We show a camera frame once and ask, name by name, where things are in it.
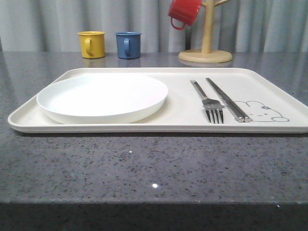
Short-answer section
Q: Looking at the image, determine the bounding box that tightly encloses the white round plate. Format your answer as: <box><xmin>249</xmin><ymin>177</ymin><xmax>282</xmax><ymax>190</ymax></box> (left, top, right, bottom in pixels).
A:
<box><xmin>37</xmin><ymin>73</ymin><xmax>168</xmax><ymax>124</ymax></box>

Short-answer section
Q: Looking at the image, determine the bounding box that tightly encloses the silver metal fork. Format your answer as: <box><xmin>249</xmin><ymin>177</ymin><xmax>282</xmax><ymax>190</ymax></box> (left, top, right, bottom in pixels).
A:
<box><xmin>190</xmin><ymin>80</ymin><xmax>225</xmax><ymax>124</ymax></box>

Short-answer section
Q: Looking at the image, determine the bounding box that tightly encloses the silver metal chopstick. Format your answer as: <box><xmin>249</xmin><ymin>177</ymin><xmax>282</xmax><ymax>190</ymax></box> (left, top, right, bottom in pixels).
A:
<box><xmin>209</xmin><ymin>77</ymin><xmax>252</xmax><ymax>123</ymax></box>
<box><xmin>206</xmin><ymin>77</ymin><xmax>245</xmax><ymax>123</ymax></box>

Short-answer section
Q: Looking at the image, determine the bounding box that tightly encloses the cream rabbit serving tray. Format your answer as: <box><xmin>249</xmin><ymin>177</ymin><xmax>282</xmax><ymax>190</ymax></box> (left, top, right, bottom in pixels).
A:
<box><xmin>8</xmin><ymin>68</ymin><xmax>308</xmax><ymax>133</ymax></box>

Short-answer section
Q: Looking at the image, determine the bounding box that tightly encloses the blue enamel mug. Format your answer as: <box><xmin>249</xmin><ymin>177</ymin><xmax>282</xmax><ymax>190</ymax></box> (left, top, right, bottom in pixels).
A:
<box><xmin>115</xmin><ymin>31</ymin><xmax>141</xmax><ymax>59</ymax></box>

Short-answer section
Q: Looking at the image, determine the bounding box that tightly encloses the wooden mug tree stand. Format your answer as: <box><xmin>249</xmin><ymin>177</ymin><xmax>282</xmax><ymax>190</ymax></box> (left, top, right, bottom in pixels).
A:
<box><xmin>178</xmin><ymin>0</ymin><xmax>232</xmax><ymax>63</ymax></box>

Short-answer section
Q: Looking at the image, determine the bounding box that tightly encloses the yellow enamel mug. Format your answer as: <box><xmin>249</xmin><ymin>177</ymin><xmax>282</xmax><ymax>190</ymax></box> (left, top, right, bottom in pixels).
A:
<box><xmin>77</xmin><ymin>31</ymin><xmax>105</xmax><ymax>59</ymax></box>

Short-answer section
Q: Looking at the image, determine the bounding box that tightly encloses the red enamel mug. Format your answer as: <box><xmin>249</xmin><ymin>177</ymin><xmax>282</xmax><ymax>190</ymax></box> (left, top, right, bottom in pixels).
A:
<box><xmin>168</xmin><ymin>0</ymin><xmax>203</xmax><ymax>30</ymax></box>

